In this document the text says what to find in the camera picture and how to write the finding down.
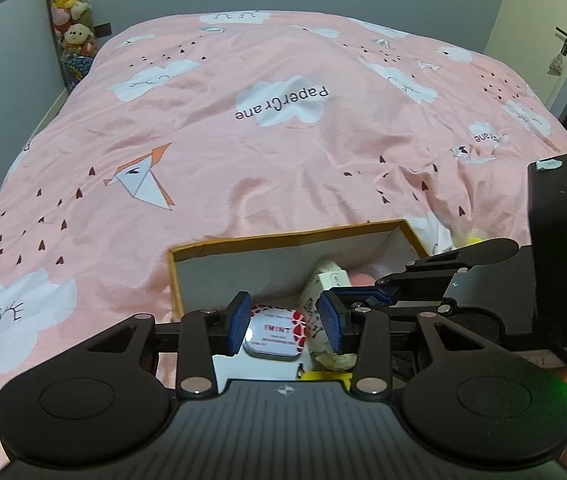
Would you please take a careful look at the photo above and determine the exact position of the red white mint tin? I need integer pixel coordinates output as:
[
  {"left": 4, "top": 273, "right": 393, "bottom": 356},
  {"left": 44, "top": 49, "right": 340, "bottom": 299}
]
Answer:
[{"left": 242, "top": 304, "right": 306, "bottom": 361}]

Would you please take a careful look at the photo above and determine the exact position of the white patterned carton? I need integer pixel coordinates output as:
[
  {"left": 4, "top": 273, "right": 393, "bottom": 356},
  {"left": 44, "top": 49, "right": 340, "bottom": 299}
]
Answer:
[{"left": 297, "top": 260, "right": 356, "bottom": 372}]

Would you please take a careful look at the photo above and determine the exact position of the stack of plush toys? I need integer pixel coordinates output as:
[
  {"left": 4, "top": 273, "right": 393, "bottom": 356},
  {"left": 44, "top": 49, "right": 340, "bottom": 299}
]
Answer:
[{"left": 48, "top": 0, "right": 98, "bottom": 92}]

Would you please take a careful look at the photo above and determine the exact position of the orange cardboard box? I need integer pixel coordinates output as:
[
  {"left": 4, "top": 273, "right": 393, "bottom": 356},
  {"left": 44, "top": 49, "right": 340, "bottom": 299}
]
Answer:
[{"left": 169, "top": 220, "right": 431, "bottom": 318}]

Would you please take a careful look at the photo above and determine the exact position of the yellow stamp bottle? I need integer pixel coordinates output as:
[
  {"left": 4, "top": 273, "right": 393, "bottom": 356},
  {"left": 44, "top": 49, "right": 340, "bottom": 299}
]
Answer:
[{"left": 466, "top": 234, "right": 485, "bottom": 246}]

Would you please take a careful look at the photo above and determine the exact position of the pink cloud print bedspread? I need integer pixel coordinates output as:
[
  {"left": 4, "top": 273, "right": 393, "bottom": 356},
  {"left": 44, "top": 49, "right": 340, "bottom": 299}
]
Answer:
[{"left": 0, "top": 10, "right": 567, "bottom": 468}]

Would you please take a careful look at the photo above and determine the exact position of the cream door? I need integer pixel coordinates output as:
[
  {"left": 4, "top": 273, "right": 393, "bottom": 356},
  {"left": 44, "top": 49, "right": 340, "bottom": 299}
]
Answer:
[{"left": 485, "top": 0, "right": 567, "bottom": 107}]

